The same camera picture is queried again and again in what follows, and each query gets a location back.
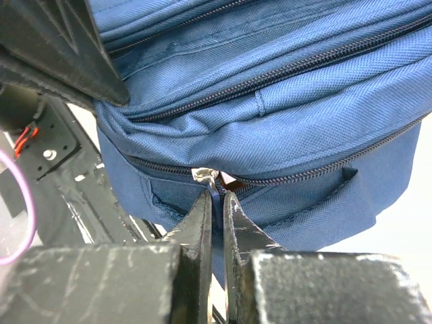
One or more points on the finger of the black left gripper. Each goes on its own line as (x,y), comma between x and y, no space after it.
(54,48)

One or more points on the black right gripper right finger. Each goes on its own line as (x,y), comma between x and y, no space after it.
(265,283)

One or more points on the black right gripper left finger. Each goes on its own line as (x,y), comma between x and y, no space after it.
(164,281)

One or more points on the navy blue student backpack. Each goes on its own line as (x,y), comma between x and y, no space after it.
(316,106)

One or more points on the orange Treehouse book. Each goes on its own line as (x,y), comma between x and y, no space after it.
(230,183)

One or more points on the black metal base plate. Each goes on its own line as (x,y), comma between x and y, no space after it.
(74,201)

